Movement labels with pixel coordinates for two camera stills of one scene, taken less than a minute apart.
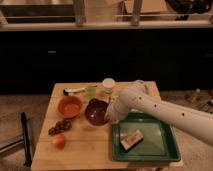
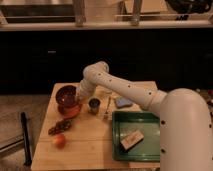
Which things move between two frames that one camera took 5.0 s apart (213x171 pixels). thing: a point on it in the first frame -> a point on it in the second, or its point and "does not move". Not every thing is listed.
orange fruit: x=60 y=141 does not move
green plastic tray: x=159 y=144 does not move
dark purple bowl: x=95 y=112 -> x=65 y=95
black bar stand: x=26 y=141 does not move
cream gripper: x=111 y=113 -> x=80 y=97
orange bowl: x=69 y=107 does not move
